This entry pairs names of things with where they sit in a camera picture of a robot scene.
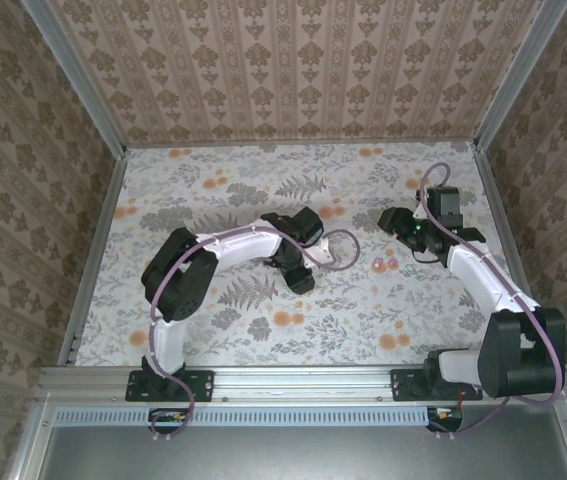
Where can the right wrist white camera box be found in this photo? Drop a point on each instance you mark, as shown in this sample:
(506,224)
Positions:
(419,210)

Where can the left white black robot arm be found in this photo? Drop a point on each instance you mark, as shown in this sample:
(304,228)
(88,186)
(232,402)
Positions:
(178,285)

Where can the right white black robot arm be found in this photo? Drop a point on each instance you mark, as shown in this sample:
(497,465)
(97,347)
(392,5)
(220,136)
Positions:
(518,350)

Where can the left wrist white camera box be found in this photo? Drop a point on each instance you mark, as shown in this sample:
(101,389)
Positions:
(322,252)

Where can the aluminium corner post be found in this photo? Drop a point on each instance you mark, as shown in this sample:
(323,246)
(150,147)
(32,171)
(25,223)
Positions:
(517,80)
(79,80)

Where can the grey metal panel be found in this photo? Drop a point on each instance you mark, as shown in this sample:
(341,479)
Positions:
(288,450)

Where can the aluminium table side rail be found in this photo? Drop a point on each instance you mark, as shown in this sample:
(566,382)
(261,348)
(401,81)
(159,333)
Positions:
(108,210)
(493,200)

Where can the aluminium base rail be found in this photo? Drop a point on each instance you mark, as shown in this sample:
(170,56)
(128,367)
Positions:
(303,385)

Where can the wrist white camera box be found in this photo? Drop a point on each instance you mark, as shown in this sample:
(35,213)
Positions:
(419,210)
(322,252)

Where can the floral patterned table cover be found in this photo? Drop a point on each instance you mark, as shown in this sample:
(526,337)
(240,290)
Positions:
(313,340)

